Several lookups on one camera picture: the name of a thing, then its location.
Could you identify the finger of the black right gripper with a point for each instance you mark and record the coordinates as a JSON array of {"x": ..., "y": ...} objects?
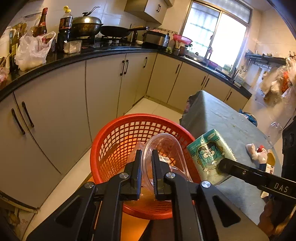
[{"x": 272, "y": 184}]

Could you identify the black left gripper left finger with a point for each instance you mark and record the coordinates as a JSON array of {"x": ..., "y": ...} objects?
[{"x": 94, "y": 211}]

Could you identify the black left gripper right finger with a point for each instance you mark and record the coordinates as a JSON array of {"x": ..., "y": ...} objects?
[{"x": 201, "y": 211}]

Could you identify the green tissue pack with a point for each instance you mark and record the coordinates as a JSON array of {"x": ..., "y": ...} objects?
[{"x": 206, "y": 152}]

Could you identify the clear plastic container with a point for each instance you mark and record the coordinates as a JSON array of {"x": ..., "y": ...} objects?
[{"x": 170, "y": 152}]

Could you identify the kitchen window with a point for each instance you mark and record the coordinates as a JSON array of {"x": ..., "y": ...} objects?
[{"x": 218, "y": 30}]

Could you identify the black kitchen countertop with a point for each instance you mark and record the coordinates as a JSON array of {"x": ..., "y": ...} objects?
[{"x": 92, "y": 55}]

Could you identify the small white red toy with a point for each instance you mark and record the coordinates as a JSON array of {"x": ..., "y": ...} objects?
[{"x": 259, "y": 155}]

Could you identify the blue plastic bag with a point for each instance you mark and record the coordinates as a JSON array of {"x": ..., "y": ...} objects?
[{"x": 249, "y": 117}]

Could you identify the red plastic mesh basket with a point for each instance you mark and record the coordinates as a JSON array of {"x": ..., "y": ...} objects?
[{"x": 116, "y": 140}]

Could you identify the hanging plastic bags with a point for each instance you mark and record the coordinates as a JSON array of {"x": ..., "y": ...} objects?
[{"x": 278, "y": 85}]

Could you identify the beige base cabinets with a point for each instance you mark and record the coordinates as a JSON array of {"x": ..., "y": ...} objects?
[{"x": 50, "y": 118}]

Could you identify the red plastic basin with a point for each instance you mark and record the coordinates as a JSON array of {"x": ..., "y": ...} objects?
[{"x": 182, "y": 39}]

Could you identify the silver rice cooker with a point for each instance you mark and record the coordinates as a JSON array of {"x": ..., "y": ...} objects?
[{"x": 155, "y": 40}]

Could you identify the gas stove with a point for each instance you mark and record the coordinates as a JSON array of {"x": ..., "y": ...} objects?
[{"x": 108, "y": 42}]

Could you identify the white plastic bag on counter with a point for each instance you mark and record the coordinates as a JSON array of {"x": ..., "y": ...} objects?
[{"x": 32, "y": 51}]

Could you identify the black frying pan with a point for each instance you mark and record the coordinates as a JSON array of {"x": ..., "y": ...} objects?
[{"x": 119, "y": 32}]

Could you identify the steel wok with lid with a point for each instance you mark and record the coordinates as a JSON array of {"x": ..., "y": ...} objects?
[{"x": 86, "y": 25}]

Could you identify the cola bottle yellow cap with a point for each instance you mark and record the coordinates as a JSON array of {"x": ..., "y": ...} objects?
[{"x": 64, "y": 29}]

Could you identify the dark sauce bottle red label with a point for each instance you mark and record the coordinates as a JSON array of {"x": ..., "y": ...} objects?
[{"x": 41, "y": 28}]

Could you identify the black wall shelf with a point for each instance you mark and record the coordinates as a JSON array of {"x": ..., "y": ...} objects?
[{"x": 266, "y": 59}]

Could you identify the beige upper wall cabinet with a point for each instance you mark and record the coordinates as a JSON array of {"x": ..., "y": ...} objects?
[{"x": 149, "y": 10}]

